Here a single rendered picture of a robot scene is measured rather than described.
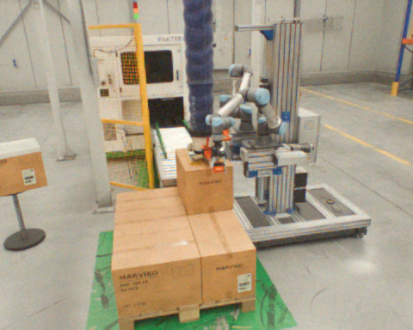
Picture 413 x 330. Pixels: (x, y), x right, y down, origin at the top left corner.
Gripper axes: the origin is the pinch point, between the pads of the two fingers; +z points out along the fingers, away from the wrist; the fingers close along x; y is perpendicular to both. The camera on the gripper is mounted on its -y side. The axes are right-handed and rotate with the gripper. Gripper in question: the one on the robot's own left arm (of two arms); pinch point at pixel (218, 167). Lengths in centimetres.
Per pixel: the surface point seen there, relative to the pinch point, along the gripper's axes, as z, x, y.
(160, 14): -151, -41, 987
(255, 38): -79, -156, 382
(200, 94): -44, 3, 51
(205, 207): 48, 5, 31
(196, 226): 53, 16, 11
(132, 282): 65, 67, -29
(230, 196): 40, -17, 32
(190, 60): -71, 9, 53
